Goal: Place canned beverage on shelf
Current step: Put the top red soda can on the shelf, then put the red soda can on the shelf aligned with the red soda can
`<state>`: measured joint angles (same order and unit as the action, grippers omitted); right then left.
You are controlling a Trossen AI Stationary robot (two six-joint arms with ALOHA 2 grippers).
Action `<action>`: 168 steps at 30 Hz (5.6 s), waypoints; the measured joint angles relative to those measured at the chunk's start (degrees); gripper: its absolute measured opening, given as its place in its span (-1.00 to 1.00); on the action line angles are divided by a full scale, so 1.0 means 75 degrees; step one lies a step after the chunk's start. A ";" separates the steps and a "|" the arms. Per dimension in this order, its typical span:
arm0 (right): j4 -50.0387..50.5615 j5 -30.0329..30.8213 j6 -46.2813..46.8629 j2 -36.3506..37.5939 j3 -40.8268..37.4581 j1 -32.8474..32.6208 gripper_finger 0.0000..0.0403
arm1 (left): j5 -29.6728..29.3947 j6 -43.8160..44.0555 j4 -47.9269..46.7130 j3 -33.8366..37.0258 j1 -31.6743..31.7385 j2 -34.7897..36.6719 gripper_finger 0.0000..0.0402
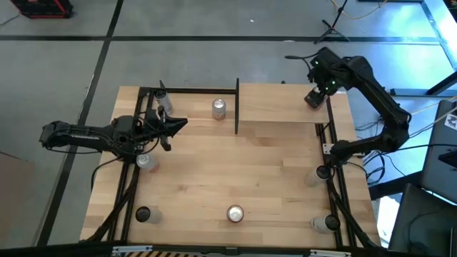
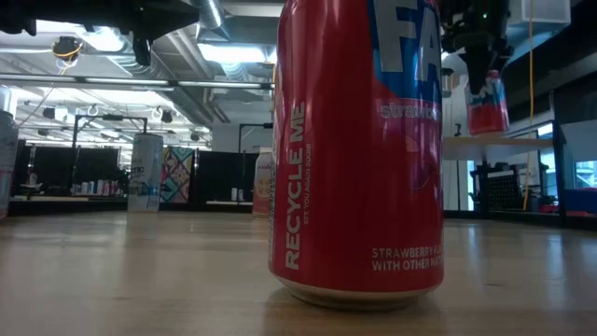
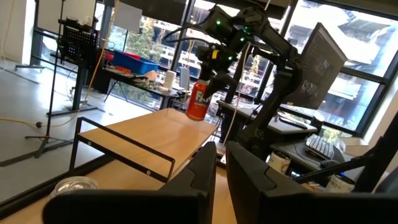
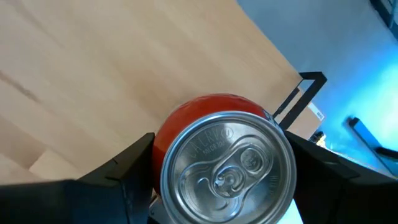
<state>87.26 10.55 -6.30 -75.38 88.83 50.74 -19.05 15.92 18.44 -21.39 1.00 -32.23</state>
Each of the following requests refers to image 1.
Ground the black floor bar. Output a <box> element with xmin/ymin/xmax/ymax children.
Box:
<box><xmin>368</xmin><ymin>170</ymin><xmax>423</xmax><ymax>201</ymax></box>

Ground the tall slim white can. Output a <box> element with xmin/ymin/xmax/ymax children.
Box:
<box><xmin>154</xmin><ymin>88</ymin><xmax>175</xmax><ymax>116</ymax></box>

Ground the black aluminium table frame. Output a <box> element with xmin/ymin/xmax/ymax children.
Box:
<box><xmin>80</xmin><ymin>80</ymin><xmax>381</xmax><ymax>251</ymax></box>

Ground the long black cable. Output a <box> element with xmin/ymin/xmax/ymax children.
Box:
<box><xmin>378</xmin><ymin>142</ymin><xmax>457</xmax><ymax>156</ymax></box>

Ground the black tripod stand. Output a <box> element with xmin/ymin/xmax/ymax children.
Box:
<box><xmin>313</xmin><ymin>0</ymin><xmax>351</xmax><ymax>45</ymax></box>

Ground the red and black crate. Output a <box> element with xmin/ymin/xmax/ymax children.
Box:
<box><xmin>9</xmin><ymin>0</ymin><xmax>74</xmax><ymax>20</ymax></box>

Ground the white cable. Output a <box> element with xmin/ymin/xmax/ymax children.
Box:
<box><xmin>408</xmin><ymin>106</ymin><xmax>457</xmax><ymax>138</ymax></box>

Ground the black metal table frame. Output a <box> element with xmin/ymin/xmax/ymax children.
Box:
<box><xmin>234</xmin><ymin>77</ymin><xmax>241</xmax><ymax>136</ymax></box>

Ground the silver bracket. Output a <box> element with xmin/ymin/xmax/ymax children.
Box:
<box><xmin>308</xmin><ymin>248</ymin><xmax>353</xmax><ymax>257</ymax></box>
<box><xmin>111</xmin><ymin>245</ymin><xmax>154</xmax><ymax>256</ymax></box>

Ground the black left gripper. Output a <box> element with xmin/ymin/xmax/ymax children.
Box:
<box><xmin>141</xmin><ymin>106</ymin><xmax>189</xmax><ymax>153</ymax></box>

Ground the black front rail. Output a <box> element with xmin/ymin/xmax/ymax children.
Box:
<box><xmin>0</xmin><ymin>242</ymin><xmax>457</xmax><ymax>257</ymax></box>

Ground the black desk foot bar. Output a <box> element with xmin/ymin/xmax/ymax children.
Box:
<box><xmin>388</xmin><ymin>71</ymin><xmax>457</xmax><ymax>97</ymax></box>

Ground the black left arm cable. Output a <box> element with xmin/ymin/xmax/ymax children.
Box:
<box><xmin>91</xmin><ymin>156</ymin><xmax>124</xmax><ymax>192</ymax></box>

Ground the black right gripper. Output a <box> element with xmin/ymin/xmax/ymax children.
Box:
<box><xmin>306</xmin><ymin>46</ymin><xmax>341</xmax><ymax>98</ymax></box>

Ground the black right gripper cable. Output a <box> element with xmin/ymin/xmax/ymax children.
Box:
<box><xmin>284</xmin><ymin>52</ymin><xmax>321</xmax><ymax>72</ymax></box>

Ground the yellow cable with plug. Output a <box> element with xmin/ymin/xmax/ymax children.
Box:
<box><xmin>410</xmin><ymin>95</ymin><xmax>457</xmax><ymax>116</ymax></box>

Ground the tall silver can black lid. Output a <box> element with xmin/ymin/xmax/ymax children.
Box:
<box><xmin>134</xmin><ymin>206</ymin><xmax>164</xmax><ymax>225</ymax></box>
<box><xmin>309</xmin><ymin>213</ymin><xmax>341</xmax><ymax>235</ymax></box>
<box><xmin>303</xmin><ymin>165</ymin><xmax>332</xmax><ymax>188</ymax></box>

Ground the yellow floor cable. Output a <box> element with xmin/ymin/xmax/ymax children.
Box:
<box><xmin>330</xmin><ymin>0</ymin><xmax>389</xmax><ymax>21</ymax></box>

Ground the brown board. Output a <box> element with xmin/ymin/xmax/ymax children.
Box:
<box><xmin>0</xmin><ymin>151</ymin><xmax>36</xmax><ymax>251</ymax></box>

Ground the grey box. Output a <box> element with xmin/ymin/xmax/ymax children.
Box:
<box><xmin>388</xmin><ymin>183</ymin><xmax>457</xmax><ymax>257</ymax></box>

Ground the grey laptop with sticker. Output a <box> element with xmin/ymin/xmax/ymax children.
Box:
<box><xmin>420</xmin><ymin>99</ymin><xmax>457</xmax><ymax>206</ymax></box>

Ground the black device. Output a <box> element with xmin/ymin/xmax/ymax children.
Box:
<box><xmin>438</xmin><ymin>149</ymin><xmax>457</xmax><ymax>168</ymax></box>

